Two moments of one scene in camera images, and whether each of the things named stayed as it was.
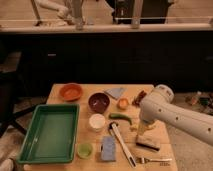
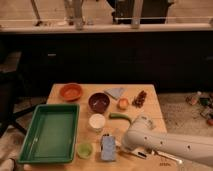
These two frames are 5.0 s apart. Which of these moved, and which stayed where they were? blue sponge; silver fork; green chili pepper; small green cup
Moved: silver fork
Stayed: blue sponge; green chili pepper; small green cup
